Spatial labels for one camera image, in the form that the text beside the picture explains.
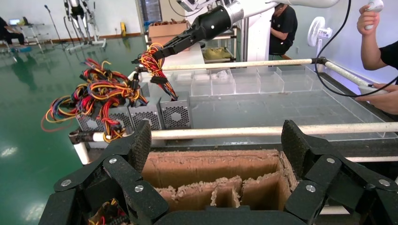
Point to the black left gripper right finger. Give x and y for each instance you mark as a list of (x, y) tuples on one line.
[(298, 149)]

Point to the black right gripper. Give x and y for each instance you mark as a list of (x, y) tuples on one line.
[(213, 23)]

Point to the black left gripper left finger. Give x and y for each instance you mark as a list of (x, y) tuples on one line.
[(141, 146)]

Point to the white handheld controller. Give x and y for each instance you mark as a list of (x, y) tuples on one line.
[(376, 4)]

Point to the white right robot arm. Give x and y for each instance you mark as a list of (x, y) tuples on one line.
[(248, 7)]

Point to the bare operator hand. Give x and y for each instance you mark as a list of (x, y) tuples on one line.
[(367, 20), (384, 97)]

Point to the white work table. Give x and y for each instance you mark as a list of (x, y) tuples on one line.
[(186, 57)]

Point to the brown cardboard carton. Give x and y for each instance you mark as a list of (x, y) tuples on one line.
[(161, 32)]

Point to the yellow green bag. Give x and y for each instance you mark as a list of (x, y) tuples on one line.
[(217, 53)]

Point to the metal shelf cart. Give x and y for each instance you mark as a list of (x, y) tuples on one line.
[(236, 40)]

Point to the yellow floor sign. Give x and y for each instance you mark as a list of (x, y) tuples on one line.
[(123, 29)]

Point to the white vertical leg pipe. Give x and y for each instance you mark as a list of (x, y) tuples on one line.
[(81, 152)]

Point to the worn cardboard divider box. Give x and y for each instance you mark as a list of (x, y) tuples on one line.
[(211, 164)]

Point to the clear acrylic divider tray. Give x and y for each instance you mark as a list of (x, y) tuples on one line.
[(248, 82)]

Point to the person in black shirt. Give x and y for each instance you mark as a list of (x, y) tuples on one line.
[(283, 28)]

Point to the humanoid robot on stand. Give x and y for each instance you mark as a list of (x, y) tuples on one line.
[(76, 9)]

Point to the white standing fan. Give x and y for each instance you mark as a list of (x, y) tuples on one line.
[(317, 31)]

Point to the black tripod stand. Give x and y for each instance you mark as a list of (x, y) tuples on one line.
[(55, 26)]

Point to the operator black shirt torso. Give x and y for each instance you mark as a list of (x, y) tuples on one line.
[(390, 54)]

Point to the white folding table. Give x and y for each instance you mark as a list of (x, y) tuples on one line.
[(31, 26)]

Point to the open laptop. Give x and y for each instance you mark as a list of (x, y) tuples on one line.
[(14, 21)]

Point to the seated person in black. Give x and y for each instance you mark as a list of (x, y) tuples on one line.
[(9, 35)]

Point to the long white frame pipe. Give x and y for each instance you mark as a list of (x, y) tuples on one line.
[(233, 64), (233, 132)]

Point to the short white frame pipe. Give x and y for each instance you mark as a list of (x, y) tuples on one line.
[(342, 73), (133, 75)]

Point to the black conveyor side frame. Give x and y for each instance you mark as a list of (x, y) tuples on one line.
[(217, 146)]

